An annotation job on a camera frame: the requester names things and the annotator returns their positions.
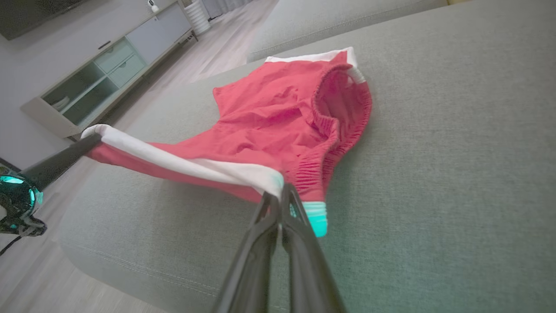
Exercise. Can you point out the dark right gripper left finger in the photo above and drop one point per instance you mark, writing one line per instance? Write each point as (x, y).
(252, 269)

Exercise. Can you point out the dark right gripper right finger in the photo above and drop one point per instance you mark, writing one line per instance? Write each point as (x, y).
(308, 269)

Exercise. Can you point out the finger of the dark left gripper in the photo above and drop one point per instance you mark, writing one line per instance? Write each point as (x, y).
(61, 161)

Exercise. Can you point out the red shorts with white trim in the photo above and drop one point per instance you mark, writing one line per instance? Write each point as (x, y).
(269, 113)

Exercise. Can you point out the white dishes in cabinet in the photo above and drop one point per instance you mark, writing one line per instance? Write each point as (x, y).
(61, 103)

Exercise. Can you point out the black flat television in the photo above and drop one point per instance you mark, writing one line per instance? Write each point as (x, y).
(26, 17)

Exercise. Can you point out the grey fabric sofa seat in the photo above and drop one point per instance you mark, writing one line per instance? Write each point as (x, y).
(434, 174)

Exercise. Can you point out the white ribbed cylinder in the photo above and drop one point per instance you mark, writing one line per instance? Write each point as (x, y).
(199, 19)

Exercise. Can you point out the grey curtain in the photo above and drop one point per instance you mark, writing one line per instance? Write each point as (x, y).
(226, 5)

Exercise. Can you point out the grey fabric sofa chaise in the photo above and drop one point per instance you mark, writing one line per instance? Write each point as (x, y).
(325, 21)

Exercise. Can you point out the dark left wrist camera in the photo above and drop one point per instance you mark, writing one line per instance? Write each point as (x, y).
(17, 200)

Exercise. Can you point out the small white security camera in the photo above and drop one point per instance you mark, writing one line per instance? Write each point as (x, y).
(153, 6)

